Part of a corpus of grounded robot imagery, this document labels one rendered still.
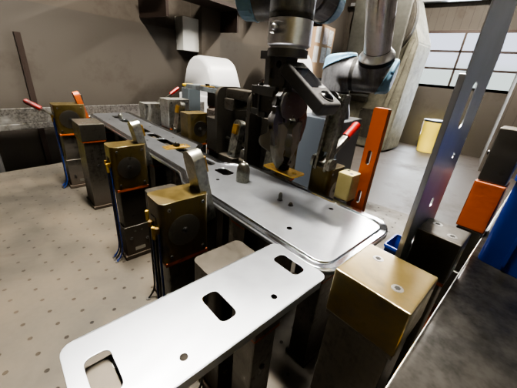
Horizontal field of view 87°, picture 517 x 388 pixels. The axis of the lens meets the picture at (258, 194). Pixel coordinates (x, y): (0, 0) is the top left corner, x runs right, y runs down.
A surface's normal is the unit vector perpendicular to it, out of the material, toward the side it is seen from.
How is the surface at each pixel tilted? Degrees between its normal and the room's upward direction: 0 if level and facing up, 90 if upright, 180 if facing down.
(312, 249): 0
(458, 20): 90
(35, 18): 90
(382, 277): 0
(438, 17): 90
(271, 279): 0
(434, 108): 90
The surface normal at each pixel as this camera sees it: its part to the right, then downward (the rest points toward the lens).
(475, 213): -0.73, 0.22
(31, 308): 0.08, -0.91
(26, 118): 0.77, 0.32
